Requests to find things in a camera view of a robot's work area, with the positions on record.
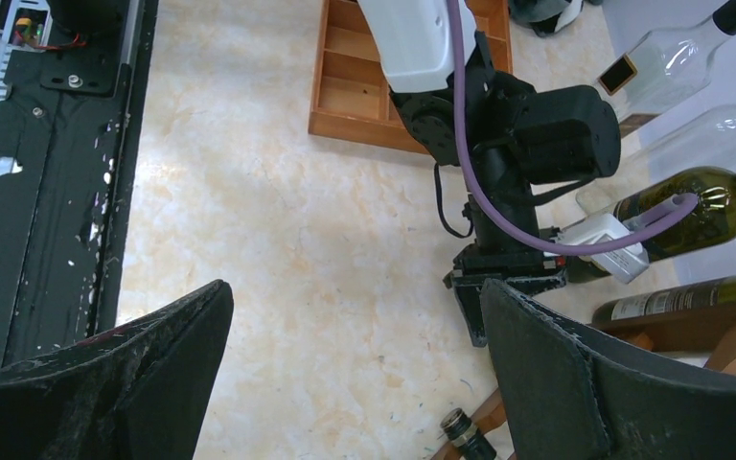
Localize zebra striped cloth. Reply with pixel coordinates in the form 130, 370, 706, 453
508, 0, 604, 37

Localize green wine bottle silver neck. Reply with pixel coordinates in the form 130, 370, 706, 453
434, 408, 498, 460

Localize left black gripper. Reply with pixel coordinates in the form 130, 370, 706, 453
443, 243, 567, 348

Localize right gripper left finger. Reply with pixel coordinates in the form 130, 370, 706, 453
0, 280, 234, 459

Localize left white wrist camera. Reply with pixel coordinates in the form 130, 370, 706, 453
554, 214, 650, 284

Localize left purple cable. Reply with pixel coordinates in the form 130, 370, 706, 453
445, 0, 701, 259

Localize dark wine bottle black cap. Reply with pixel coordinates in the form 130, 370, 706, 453
587, 166, 736, 263

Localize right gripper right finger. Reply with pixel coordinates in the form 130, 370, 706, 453
480, 279, 736, 459

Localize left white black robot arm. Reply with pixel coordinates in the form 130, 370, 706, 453
358, 1, 621, 347

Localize brown wooden wine rack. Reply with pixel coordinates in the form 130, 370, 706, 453
468, 308, 736, 440

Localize dark green wine bottle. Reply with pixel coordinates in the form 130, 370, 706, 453
591, 275, 736, 324

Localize clear square spirit bottle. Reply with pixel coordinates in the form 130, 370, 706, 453
593, 1, 736, 138

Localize orange wooden compartment tray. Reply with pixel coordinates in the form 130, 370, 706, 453
308, 0, 514, 155

